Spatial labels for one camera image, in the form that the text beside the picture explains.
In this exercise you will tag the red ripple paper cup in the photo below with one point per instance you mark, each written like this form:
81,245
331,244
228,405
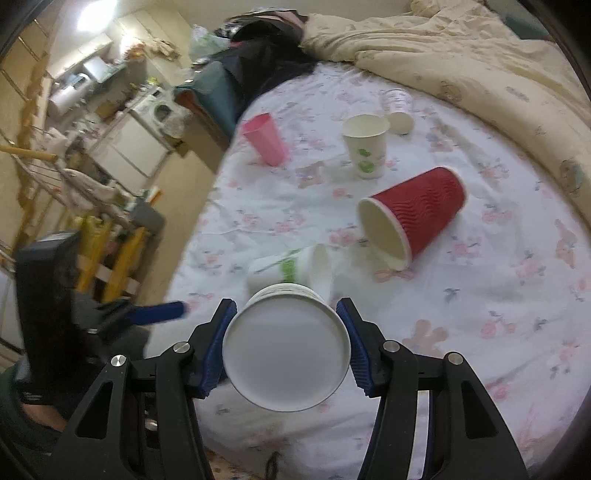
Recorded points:
422,203

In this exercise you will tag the white cup with green band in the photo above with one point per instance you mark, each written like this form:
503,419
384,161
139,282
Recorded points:
295,267

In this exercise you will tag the white kitchen appliance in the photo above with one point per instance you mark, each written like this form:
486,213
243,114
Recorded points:
69,94

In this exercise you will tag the wooden pole drying rack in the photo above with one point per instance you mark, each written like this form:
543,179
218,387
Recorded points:
32,154

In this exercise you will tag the white washing machine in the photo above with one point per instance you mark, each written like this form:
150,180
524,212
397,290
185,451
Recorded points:
157,108

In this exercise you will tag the white cabinet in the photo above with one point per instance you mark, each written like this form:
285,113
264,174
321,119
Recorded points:
127,147

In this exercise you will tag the clear plastic bag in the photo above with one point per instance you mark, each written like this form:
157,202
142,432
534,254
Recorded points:
207,44

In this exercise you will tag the pink plastic cup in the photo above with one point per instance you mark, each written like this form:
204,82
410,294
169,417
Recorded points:
267,138

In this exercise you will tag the yellow folding frame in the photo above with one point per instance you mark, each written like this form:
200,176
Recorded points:
122,258

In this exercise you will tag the white cup with pink print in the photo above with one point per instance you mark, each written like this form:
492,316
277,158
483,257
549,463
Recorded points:
397,99

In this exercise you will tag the beige quilt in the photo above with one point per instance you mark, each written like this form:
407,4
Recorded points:
485,69

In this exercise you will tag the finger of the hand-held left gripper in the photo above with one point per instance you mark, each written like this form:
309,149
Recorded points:
159,313

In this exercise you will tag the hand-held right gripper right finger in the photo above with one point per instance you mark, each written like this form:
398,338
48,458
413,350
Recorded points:
361,355

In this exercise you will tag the small white paper cup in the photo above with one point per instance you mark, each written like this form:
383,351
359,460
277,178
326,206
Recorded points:
400,123

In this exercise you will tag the white cup with green leaves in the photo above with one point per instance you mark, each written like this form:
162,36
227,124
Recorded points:
367,147

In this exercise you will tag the ceiling light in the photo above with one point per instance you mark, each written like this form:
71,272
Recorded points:
94,13

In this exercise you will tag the pile of dark clothes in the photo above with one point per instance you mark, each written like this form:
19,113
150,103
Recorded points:
270,55

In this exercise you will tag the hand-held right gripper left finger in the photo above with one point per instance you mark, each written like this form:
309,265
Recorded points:
213,355

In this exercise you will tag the floral bed sheet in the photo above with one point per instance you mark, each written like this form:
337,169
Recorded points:
461,314

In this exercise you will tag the plain white paper cup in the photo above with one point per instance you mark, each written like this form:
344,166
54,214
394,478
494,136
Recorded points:
284,353

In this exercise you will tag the teal cushion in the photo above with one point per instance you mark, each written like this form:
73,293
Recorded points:
214,99

